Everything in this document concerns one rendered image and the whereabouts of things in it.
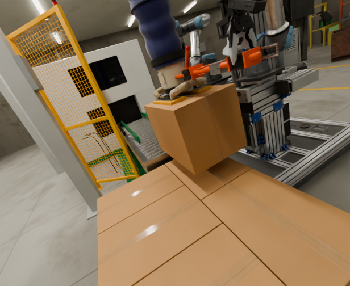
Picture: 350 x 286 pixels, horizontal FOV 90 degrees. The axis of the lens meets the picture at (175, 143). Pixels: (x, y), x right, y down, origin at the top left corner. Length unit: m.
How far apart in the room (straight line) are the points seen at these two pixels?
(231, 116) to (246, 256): 0.68
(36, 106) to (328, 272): 2.25
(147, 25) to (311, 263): 1.25
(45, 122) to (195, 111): 1.61
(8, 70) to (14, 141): 9.97
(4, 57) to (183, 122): 1.74
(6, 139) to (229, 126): 11.65
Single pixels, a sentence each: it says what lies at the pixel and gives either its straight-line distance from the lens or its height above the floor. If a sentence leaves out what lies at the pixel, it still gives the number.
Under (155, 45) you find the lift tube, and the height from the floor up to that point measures 1.39.
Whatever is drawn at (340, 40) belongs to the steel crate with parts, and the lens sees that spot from 7.00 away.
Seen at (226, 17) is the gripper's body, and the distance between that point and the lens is 0.71.
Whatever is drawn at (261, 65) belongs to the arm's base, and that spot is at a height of 1.09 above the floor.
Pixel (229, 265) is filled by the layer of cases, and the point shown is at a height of 0.54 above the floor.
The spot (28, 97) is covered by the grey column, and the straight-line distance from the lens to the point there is 2.16.
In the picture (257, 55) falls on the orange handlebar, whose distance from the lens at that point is 0.67.
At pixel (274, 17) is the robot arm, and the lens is 1.27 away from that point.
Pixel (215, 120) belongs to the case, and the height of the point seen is 0.93.
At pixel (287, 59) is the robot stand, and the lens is 1.80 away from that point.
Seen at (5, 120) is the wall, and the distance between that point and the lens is 11.95.
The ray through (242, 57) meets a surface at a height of 1.22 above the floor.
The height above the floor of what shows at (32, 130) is 1.03.
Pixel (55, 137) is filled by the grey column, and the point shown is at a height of 1.01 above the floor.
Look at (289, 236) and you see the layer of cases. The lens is 0.89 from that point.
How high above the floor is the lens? 1.25
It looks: 22 degrees down
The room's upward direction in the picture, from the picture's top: 19 degrees counter-clockwise
